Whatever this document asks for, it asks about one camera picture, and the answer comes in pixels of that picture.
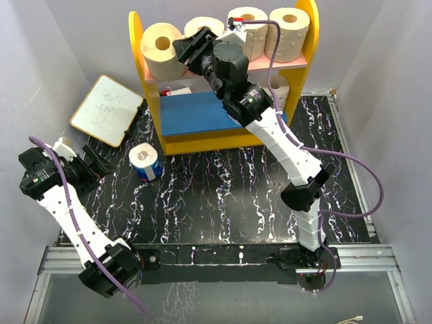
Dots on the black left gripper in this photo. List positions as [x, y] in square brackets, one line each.
[92, 177]

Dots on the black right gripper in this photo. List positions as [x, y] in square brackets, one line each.
[196, 48]

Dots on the brown paper roll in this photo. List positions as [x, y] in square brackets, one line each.
[294, 24]
[254, 46]
[194, 25]

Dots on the brown paper roll front edge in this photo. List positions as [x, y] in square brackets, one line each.
[159, 53]

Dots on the blue white paper roll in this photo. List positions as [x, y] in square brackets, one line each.
[145, 161]

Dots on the white patterned paper roll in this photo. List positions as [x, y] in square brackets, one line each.
[281, 88]

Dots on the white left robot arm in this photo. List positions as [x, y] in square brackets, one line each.
[56, 178]

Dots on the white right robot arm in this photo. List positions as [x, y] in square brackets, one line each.
[255, 110]

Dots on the red white box behind shelf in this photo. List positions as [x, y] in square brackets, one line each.
[170, 92]

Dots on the yellow pink blue shelf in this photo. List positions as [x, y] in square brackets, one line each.
[197, 122]

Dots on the black marble table mat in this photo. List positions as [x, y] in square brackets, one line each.
[230, 196]

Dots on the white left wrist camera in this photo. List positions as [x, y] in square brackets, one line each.
[63, 150]

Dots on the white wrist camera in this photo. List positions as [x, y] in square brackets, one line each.
[63, 150]
[236, 31]

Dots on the small whiteboard with wooden frame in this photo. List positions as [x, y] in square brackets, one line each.
[107, 111]

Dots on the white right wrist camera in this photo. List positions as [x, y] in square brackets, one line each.
[236, 31]

